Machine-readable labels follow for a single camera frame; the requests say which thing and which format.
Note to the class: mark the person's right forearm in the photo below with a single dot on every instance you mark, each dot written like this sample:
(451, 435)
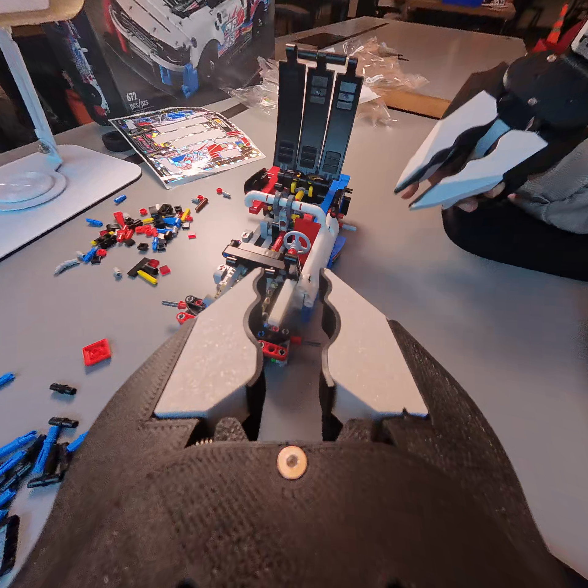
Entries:
(556, 193)

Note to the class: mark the red square lego plate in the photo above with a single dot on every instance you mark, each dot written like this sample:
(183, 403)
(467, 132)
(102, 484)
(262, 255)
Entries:
(97, 353)

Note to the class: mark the lego car model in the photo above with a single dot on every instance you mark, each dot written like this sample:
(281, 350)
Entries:
(312, 119)

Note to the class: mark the crumpled clear plastic bags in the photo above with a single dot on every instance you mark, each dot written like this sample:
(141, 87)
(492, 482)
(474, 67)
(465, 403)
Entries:
(376, 78)

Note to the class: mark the blue lego axle pin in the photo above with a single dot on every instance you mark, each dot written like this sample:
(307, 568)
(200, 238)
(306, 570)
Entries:
(77, 442)

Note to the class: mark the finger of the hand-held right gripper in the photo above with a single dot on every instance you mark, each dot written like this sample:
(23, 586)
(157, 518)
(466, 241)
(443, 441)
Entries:
(496, 165)
(454, 128)

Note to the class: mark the pile of small lego pieces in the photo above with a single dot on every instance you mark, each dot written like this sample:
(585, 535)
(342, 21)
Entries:
(121, 232)

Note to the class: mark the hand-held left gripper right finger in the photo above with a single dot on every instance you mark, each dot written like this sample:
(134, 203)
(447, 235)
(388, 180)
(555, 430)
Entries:
(372, 363)

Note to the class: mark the black rubber tire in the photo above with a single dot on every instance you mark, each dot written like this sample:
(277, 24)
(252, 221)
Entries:
(117, 141)

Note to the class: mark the dark lego set box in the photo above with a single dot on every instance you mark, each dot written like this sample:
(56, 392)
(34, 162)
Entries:
(151, 50)

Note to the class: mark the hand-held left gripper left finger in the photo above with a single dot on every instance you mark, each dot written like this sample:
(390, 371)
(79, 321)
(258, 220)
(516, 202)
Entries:
(211, 358)

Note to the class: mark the pile of blue black pins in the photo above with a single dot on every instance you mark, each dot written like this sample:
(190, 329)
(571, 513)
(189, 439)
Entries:
(27, 459)

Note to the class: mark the holographic sticker sheet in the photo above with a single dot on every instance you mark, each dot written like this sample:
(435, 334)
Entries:
(183, 142)

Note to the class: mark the white book stand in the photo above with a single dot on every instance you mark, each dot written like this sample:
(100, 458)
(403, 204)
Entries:
(92, 174)

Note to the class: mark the black lego pin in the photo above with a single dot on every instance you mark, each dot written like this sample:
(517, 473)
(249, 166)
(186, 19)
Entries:
(63, 389)

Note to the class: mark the person's right hand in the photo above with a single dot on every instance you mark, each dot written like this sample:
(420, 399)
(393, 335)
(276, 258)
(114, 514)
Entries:
(491, 200)

